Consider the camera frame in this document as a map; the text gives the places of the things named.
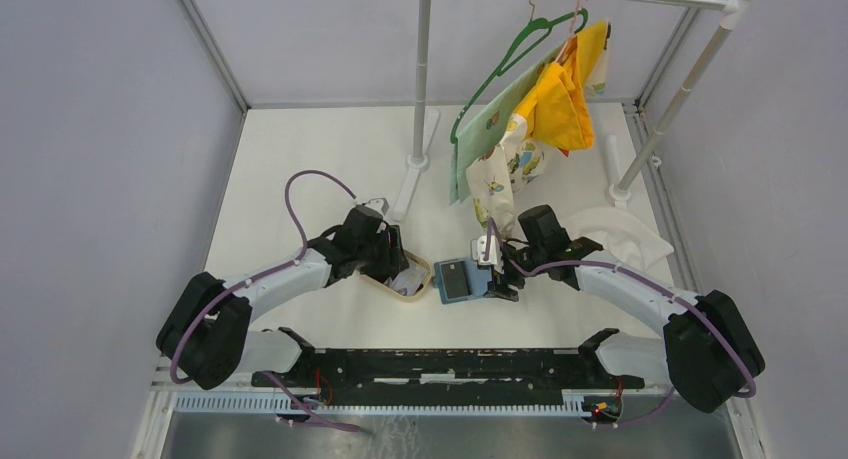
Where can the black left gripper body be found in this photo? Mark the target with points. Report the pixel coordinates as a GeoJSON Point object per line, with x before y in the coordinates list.
{"type": "Point", "coordinates": [377, 257]}

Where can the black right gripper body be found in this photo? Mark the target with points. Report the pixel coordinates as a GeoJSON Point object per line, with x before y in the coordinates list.
{"type": "Point", "coordinates": [512, 275]}

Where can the beige oval card tray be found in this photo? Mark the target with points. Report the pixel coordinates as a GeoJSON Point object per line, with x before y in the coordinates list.
{"type": "Point", "coordinates": [410, 284]}

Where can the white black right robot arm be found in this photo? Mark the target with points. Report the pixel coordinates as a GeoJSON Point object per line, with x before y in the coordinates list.
{"type": "Point", "coordinates": [706, 351]}

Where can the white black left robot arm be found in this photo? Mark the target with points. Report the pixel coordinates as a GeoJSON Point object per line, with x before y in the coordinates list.
{"type": "Point", "coordinates": [207, 335]}

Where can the white cartoon print garment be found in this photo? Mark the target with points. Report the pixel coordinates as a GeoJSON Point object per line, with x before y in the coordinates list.
{"type": "Point", "coordinates": [498, 175]}

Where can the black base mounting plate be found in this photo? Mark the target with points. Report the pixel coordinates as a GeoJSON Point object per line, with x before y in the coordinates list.
{"type": "Point", "coordinates": [443, 377]}

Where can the white crumpled cloth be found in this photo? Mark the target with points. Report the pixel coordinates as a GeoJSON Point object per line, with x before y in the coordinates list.
{"type": "Point", "coordinates": [622, 234]}

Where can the mint cartoon print cloth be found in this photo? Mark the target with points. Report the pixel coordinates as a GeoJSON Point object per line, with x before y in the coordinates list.
{"type": "Point", "coordinates": [472, 138]}

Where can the yellow child shirt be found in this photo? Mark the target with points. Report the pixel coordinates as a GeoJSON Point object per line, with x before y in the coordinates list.
{"type": "Point", "coordinates": [556, 108]}

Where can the green clothes hanger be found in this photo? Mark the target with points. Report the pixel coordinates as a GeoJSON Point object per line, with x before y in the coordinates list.
{"type": "Point", "coordinates": [528, 38]}

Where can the silver white clothes rack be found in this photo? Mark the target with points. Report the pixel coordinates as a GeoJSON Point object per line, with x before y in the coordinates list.
{"type": "Point", "coordinates": [619, 190]}

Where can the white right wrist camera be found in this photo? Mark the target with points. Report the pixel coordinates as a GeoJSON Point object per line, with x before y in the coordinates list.
{"type": "Point", "coordinates": [486, 252]}

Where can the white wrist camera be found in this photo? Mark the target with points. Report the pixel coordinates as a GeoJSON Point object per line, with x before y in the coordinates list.
{"type": "Point", "coordinates": [486, 252]}
{"type": "Point", "coordinates": [379, 204]}

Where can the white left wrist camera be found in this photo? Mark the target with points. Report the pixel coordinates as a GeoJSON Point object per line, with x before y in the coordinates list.
{"type": "Point", "coordinates": [379, 204]}

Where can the white slotted cable duct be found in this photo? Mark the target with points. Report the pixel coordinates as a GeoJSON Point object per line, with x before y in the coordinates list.
{"type": "Point", "coordinates": [278, 403]}

